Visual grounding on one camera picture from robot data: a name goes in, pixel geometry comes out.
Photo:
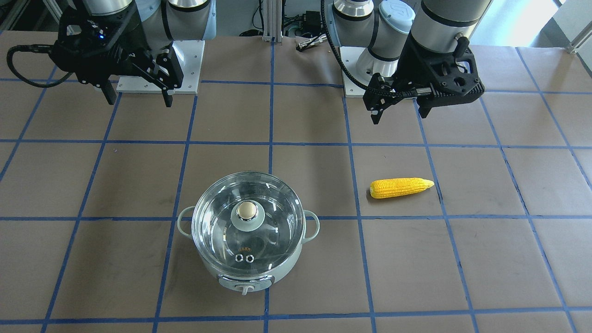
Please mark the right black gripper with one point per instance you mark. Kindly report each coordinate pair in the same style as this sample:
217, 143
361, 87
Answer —
124, 46

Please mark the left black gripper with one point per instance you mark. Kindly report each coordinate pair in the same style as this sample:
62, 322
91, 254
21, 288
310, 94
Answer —
408, 69

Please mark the yellow corn cob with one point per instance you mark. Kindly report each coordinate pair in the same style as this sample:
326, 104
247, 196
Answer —
389, 188

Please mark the glass pot lid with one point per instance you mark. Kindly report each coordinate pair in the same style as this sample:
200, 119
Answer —
247, 222

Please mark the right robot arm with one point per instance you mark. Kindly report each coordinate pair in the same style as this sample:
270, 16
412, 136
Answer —
169, 21

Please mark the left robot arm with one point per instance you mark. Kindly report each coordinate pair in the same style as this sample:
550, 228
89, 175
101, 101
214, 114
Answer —
394, 52

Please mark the pale green electric pot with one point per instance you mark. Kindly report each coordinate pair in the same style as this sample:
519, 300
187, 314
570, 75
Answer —
249, 277

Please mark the black power adapter background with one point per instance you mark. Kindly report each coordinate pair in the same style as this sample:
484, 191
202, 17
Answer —
311, 20

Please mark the aluminium frame post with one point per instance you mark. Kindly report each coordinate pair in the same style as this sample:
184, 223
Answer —
272, 11

